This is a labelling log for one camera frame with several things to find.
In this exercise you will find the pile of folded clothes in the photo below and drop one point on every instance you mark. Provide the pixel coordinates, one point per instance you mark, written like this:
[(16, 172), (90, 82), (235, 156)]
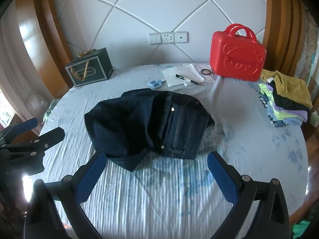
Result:
[(286, 87)]

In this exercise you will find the blue scissors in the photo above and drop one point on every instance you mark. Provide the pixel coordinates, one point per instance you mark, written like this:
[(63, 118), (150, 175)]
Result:
[(155, 84)]

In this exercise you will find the white wall switch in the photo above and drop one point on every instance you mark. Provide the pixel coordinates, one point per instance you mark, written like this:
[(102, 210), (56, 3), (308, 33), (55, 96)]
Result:
[(155, 39)]

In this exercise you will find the pink paper sheet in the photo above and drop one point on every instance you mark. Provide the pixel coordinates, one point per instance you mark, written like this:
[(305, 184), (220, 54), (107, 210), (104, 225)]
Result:
[(208, 78)]

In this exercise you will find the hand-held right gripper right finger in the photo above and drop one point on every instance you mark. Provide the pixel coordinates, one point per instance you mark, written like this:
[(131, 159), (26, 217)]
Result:
[(221, 176)]

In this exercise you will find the red plastic suitcase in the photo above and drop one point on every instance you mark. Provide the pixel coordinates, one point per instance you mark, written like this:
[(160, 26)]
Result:
[(236, 54)]

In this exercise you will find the pale curtain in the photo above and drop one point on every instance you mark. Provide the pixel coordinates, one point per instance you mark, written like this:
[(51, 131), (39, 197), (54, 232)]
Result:
[(15, 54)]

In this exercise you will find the wooden headboard frame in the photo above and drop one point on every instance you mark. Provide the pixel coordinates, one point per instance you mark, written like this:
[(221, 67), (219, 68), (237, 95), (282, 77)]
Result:
[(281, 17), (47, 17)]

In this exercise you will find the white receipt slip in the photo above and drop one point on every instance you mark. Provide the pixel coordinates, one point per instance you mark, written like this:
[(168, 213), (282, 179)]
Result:
[(192, 71)]

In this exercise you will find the white wall outlet plate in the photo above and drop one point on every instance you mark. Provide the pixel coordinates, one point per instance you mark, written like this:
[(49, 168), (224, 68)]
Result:
[(181, 37)]

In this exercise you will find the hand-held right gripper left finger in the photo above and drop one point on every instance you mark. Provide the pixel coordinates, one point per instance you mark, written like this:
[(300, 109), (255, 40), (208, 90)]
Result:
[(91, 176)]

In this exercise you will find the window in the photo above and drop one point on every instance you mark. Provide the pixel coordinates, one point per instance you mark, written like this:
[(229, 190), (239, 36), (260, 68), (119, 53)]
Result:
[(5, 114)]

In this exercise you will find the white cloth-covered round table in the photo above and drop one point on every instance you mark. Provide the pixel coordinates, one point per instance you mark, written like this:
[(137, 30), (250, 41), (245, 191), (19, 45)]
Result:
[(149, 204)]

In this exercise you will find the pale patterned fabric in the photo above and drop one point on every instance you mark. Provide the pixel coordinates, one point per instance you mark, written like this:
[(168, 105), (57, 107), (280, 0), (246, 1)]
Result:
[(312, 67)]

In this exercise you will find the white paper sheet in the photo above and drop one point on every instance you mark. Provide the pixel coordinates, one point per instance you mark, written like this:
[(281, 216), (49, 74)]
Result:
[(172, 76)]

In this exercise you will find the black pen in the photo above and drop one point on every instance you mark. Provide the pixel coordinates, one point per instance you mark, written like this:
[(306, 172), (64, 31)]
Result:
[(187, 79)]

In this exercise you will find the dark green gift bag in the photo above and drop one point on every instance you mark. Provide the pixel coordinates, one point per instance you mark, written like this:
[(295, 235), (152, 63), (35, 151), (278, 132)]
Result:
[(89, 71)]

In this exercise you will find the dark blue jeans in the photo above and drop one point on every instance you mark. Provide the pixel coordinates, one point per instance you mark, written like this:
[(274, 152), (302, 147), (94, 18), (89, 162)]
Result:
[(119, 124)]

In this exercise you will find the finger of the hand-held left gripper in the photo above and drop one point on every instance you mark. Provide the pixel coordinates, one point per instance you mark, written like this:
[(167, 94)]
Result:
[(27, 125), (53, 134)]

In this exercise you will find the white wall socket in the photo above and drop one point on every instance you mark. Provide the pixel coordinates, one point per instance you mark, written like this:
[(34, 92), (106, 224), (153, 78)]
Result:
[(168, 38)]

